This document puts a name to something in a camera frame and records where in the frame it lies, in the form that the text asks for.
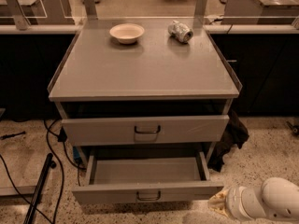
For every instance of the metal post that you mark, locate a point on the metal post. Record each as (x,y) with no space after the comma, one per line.
(200,8)
(90,9)
(18,16)

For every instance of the dark cloth on floor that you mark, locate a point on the dark cloth on floor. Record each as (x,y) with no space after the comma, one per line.
(235,134)

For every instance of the grey drawer cabinet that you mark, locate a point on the grey drawer cabinet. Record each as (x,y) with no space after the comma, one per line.
(155,77)

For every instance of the left metal post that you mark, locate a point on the left metal post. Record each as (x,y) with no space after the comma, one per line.
(18,16)

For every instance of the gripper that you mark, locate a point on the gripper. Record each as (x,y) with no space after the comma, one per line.
(234,202)

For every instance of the grey desk background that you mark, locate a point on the grey desk background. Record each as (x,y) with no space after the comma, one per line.
(260,11)
(53,12)

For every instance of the grey top drawer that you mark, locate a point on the grey top drawer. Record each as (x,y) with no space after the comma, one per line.
(146,130)

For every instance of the black tool on floor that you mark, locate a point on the black tool on floor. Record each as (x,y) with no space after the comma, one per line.
(6,136)

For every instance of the white bowl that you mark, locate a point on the white bowl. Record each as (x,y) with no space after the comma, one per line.
(127,33)

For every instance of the black pole on floor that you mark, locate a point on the black pole on floor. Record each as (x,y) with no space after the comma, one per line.
(38,190)

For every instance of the right metal post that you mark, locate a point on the right metal post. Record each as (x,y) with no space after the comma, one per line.
(200,8)

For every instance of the grey drawer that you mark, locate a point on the grey drawer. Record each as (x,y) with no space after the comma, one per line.
(149,180)
(146,130)

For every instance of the grey desk background right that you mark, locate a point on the grey desk background right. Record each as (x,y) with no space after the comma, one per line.
(260,11)

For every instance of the grey desk background left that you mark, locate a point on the grey desk background left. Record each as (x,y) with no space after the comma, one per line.
(53,12)

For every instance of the middle metal post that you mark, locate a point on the middle metal post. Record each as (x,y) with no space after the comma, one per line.
(90,9)

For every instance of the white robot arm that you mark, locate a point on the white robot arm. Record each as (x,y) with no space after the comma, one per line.
(276,199)

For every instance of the crushed silver can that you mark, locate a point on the crushed silver can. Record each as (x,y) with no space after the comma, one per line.
(180,31)

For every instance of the black caster right edge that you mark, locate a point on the black caster right edge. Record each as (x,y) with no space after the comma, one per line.
(294,128)

